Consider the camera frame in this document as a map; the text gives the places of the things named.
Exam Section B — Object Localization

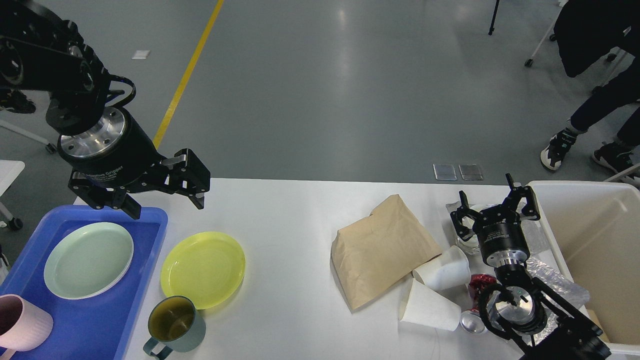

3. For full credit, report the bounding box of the blue plastic tray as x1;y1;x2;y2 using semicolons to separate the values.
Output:
1;205;169;360

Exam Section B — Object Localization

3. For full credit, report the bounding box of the right floor outlet plate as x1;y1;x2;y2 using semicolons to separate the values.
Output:
458;164;484;182

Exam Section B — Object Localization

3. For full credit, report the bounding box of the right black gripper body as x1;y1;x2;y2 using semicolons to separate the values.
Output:
472;209;531;267

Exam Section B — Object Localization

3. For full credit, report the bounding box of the crushed red soda can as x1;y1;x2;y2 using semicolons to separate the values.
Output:
459;273;498;335

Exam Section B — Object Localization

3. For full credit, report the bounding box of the white paper cup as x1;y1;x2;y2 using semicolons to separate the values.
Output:
398;279;462;332
412;245;471;291

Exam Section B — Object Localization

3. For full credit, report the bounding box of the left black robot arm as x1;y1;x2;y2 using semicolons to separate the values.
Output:
0;0;211;219

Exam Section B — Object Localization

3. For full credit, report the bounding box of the floor outlet plate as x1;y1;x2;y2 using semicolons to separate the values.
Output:
458;164;484;182
432;163;458;182

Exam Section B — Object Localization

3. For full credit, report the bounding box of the left floor outlet plate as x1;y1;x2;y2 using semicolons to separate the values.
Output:
432;163;458;182

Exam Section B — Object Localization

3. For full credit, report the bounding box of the yellow plastic plate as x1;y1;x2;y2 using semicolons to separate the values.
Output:
160;231;246;310

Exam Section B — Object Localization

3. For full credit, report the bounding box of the person in black clothes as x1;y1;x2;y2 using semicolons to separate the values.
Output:
540;58;640;174

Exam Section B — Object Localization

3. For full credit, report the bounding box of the lower white paper cup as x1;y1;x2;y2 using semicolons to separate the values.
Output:
398;279;462;332

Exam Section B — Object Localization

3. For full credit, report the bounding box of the white side table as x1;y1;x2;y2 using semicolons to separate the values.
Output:
0;120;57;232

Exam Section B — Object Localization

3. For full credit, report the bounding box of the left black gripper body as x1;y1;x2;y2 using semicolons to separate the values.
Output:
57;106;166;194

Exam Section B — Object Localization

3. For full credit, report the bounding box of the beige plastic bin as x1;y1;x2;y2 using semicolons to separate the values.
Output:
530;181;640;360

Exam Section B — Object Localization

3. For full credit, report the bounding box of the brown paper bag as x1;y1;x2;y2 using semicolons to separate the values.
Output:
330;194;442;312

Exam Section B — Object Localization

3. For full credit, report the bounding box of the dark teal mug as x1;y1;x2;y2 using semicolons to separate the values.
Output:
142;295;206;360

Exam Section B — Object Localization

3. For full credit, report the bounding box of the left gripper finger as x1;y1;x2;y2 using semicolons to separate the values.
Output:
68;172;142;220
161;148;211;210

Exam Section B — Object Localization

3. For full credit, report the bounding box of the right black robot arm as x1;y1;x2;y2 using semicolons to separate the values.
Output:
450;174;611;360

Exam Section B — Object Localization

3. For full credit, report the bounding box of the small foil wrapper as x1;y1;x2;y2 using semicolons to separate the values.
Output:
445;200;550;255

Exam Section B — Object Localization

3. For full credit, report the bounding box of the silver foil bag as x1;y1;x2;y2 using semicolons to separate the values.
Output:
526;256;591;344

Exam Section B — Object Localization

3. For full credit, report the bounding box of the white rolling chair frame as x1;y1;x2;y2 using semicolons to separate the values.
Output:
524;0;631;95

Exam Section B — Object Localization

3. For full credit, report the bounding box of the pink ribbed cup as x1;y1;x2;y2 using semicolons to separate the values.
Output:
0;294;54;360

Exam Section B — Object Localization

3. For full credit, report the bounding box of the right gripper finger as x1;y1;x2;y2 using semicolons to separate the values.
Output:
502;173;541;221
450;191;482;242

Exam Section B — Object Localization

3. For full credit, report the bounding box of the pale green plate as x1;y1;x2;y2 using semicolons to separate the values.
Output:
43;222;135;300

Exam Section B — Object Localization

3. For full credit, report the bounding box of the black tripod leg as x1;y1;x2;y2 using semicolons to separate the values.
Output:
487;0;501;36

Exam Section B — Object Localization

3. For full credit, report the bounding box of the upper white paper cup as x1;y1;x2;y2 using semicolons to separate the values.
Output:
412;245;471;291

